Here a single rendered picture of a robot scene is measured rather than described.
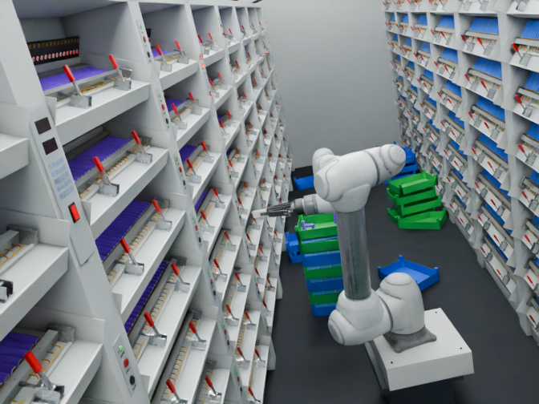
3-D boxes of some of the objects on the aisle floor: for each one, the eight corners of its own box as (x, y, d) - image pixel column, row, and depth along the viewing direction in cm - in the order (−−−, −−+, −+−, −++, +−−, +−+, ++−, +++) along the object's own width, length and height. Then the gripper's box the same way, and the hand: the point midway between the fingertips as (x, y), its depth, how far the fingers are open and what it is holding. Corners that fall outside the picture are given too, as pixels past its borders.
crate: (439, 279, 314) (439, 267, 311) (415, 293, 304) (414, 281, 302) (402, 265, 339) (400, 254, 336) (378, 279, 329) (377, 267, 327)
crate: (366, 292, 317) (363, 281, 314) (366, 311, 298) (364, 299, 296) (315, 298, 323) (313, 287, 321) (314, 317, 304) (310, 305, 302)
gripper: (305, 219, 236) (253, 227, 240) (305, 208, 249) (256, 216, 252) (302, 203, 234) (249, 212, 237) (302, 193, 246) (252, 202, 250)
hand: (260, 213), depth 244 cm, fingers closed
